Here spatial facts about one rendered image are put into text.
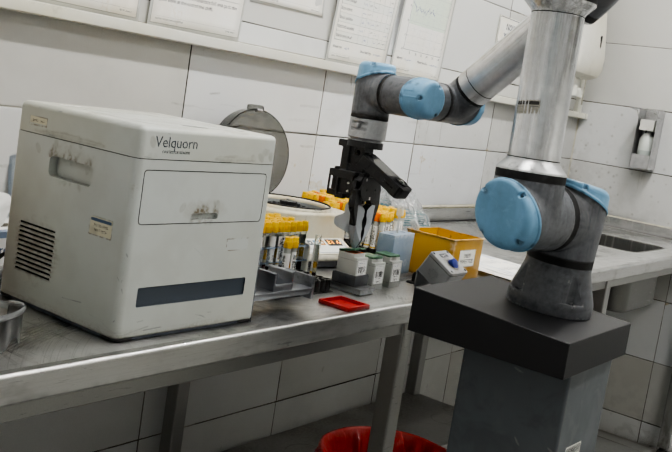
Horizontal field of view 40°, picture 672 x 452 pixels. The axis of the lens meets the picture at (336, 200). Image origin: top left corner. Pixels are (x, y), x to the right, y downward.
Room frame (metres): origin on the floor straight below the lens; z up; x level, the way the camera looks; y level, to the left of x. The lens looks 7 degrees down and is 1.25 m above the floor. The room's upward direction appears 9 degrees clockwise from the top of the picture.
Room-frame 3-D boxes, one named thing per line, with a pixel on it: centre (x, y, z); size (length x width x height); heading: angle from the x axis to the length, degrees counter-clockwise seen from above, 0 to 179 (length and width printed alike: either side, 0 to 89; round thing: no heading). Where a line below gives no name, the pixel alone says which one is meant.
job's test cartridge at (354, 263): (1.79, -0.05, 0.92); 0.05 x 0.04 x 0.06; 56
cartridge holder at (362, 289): (1.79, -0.05, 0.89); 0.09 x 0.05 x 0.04; 57
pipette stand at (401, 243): (1.99, -0.14, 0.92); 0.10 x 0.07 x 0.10; 151
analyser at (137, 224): (1.40, 0.29, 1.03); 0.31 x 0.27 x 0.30; 144
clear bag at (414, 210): (2.74, -0.20, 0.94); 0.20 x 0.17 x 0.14; 126
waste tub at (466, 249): (2.11, -0.27, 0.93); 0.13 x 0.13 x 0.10; 52
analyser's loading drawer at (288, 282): (1.51, 0.10, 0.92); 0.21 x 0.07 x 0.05; 144
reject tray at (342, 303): (1.64, -0.04, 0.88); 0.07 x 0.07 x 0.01; 54
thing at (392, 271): (1.90, -0.13, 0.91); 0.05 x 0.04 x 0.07; 54
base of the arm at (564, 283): (1.60, -0.40, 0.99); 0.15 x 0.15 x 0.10
